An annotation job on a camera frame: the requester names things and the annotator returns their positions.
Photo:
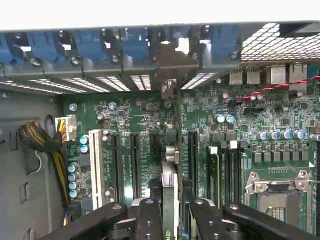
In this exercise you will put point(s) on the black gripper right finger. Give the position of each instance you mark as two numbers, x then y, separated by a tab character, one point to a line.
255	222

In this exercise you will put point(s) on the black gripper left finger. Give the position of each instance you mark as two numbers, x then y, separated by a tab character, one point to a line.
95	222

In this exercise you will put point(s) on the CPU socket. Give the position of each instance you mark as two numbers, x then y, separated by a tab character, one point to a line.
277	200

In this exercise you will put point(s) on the white expansion slot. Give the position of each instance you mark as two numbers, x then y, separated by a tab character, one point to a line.
97	170

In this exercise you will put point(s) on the black RAM slot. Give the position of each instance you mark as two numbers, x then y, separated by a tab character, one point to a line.
225	172
235	172

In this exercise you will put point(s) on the thin metal locking lever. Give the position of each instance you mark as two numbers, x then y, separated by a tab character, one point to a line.
315	182

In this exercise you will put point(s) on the short black expansion slot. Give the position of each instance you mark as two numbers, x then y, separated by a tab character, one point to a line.
155	147

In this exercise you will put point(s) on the white power connector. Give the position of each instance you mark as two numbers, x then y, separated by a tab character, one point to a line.
70	127

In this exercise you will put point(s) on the green motherboard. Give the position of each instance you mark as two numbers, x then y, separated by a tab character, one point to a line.
262	120

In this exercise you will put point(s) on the black open PC case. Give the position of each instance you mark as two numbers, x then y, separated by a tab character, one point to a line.
30	77

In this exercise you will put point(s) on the blue slot latch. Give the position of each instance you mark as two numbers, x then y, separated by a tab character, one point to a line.
91	46
6	50
45	47
135	43
225	41

